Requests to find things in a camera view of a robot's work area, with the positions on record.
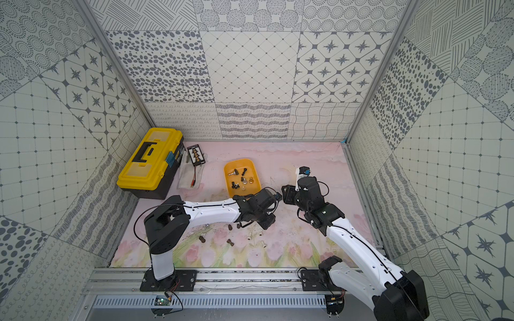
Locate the yellow plastic storage tray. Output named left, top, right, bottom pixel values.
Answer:
left=224, top=159, right=262, bottom=197

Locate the aluminium rail base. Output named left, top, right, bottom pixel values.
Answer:
left=73, top=267, right=376, bottom=320

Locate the yellow black toolbox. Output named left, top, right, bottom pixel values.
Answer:
left=116, top=128, right=184, bottom=199

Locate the clear plastic bag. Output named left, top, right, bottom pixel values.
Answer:
left=177, top=155, right=205, bottom=190

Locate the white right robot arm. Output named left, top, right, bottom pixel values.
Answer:
left=282, top=167, right=430, bottom=320

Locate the black chess picture card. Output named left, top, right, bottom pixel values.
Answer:
left=187, top=144, right=206, bottom=167

